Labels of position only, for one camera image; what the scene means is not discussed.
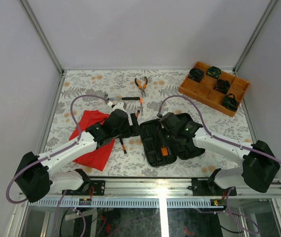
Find small black orange screwdriver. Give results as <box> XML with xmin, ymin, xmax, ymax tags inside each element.
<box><xmin>119</xmin><ymin>138</ymin><xmax>127</xmax><ymax>154</ymax></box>

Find black plastic tool case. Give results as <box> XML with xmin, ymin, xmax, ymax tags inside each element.
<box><xmin>139</xmin><ymin>113</ymin><xmax>205</xmax><ymax>167</ymax></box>

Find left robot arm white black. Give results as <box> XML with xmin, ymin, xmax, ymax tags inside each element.
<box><xmin>15</xmin><ymin>109</ymin><xmax>139</xmax><ymax>203</ymax></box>

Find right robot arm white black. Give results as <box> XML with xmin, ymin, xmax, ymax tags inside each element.
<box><xmin>159</xmin><ymin>113</ymin><xmax>280</xmax><ymax>195</ymax></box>

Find small hammer black grip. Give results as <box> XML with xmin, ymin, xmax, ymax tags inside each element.
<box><xmin>104</xmin><ymin>93</ymin><xmax>141</xmax><ymax>101</ymax></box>

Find small orange tipped precision screwdriver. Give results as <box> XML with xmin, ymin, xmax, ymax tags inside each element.
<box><xmin>139</xmin><ymin>97</ymin><xmax>143</xmax><ymax>116</ymax></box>

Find red cloth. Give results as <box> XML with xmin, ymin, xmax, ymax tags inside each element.
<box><xmin>73</xmin><ymin>110</ymin><xmax>115</xmax><ymax>171</ymax></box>

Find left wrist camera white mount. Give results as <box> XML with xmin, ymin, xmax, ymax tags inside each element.
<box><xmin>107</xmin><ymin>101</ymin><xmax>126</xmax><ymax>113</ymax></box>

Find orange handled pliers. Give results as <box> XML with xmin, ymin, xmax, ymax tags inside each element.
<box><xmin>134</xmin><ymin>77</ymin><xmax>148</xmax><ymax>97</ymax></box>

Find rolled dark strap top-left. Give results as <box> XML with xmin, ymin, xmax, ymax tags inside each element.
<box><xmin>189</xmin><ymin>68</ymin><xmax>204</xmax><ymax>81</ymax></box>

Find rolled green strap right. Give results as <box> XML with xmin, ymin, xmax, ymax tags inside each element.
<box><xmin>221</xmin><ymin>93</ymin><xmax>240</xmax><ymax>111</ymax></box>

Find rolled green strap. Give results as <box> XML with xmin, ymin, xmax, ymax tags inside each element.
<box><xmin>221</xmin><ymin>93</ymin><xmax>240</xmax><ymax>111</ymax></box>
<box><xmin>206</xmin><ymin>66</ymin><xmax>222</xmax><ymax>79</ymax></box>

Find rolled dark strap middle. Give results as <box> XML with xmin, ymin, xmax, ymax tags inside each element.
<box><xmin>213</xmin><ymin>79</ymin><xmax>231</xmax><ymax>93</ymax></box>

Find aluminium frame rail front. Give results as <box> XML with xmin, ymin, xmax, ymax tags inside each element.
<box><xmin>32</xmin><ymin>178</ymin><xmax>281</xmax><ymax>210</ymax></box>

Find rolled green strap top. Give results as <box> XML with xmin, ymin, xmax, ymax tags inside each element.
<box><xmin>206</xmin><ymin>66</ymin><xmax>222</xmax><ymax>79</ymax></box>

